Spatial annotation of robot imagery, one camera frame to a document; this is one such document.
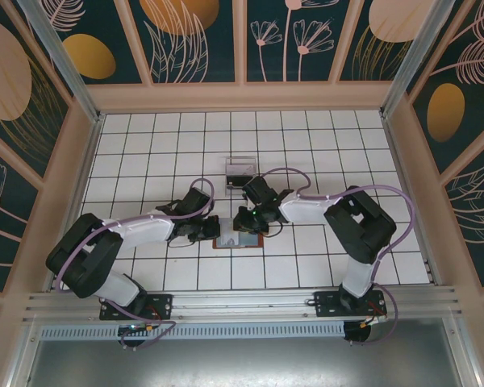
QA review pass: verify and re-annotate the grey slotted cable duct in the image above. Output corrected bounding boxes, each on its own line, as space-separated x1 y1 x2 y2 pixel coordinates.
38 321 347 340

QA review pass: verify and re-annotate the brown leather card holder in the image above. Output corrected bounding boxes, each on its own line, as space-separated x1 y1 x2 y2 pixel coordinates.
211 217 265 251

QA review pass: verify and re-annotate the clear acrylic card stand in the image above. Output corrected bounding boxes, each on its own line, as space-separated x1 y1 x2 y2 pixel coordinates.
223 156 258 198

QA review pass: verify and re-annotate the grey metal sheet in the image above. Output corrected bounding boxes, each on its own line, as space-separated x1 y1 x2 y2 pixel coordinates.
22 316 475 387

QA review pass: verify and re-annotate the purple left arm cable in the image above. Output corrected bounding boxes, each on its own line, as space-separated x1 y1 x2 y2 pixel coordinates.
55 177 215 352

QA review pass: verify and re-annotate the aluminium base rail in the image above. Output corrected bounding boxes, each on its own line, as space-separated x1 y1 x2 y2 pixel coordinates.
23 285 465 323

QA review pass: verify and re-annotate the white card with small print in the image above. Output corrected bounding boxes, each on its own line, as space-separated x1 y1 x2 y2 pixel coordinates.
227 159 257 178

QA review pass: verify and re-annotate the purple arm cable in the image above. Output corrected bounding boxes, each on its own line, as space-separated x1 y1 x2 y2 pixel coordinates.
55 177 215 352
261 167 413 347

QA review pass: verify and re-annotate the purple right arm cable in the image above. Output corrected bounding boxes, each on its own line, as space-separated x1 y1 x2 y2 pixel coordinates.
261 167 413 347

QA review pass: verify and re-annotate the aluminium frame post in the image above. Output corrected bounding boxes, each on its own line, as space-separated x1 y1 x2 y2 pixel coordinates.
379 0 465 120
15 0 106 124

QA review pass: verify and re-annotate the white VIP card gold print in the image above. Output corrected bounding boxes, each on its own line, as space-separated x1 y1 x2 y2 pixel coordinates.
219 219 244 248

